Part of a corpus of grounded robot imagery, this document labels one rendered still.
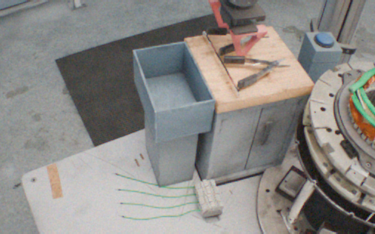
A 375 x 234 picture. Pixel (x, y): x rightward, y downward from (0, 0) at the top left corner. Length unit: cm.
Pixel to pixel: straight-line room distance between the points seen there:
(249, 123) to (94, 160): 39
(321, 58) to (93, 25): 197
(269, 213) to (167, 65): 38
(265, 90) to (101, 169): 43
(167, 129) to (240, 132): 16
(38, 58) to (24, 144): 65
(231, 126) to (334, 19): 49
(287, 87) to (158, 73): 27
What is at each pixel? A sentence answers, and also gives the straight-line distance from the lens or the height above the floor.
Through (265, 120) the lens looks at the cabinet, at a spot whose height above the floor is 98.
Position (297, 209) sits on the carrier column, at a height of 87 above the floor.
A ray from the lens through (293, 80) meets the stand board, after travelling 78.
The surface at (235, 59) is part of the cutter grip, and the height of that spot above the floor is 109.
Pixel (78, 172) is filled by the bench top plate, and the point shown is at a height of 78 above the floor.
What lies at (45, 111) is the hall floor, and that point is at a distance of 219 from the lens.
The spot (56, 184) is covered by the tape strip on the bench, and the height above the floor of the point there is 78.
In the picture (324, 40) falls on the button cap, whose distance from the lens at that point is 95.
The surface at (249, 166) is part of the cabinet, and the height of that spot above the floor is 82.
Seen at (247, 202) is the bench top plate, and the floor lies 78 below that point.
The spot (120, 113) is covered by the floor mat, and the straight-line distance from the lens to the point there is 209.
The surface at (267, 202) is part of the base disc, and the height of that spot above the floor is 80.
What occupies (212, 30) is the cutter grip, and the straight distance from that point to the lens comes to 81.
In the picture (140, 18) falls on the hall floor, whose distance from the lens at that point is 273.
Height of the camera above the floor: 157
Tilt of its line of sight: 49 degrees down
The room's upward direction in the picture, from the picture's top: 4 degrees clockwise
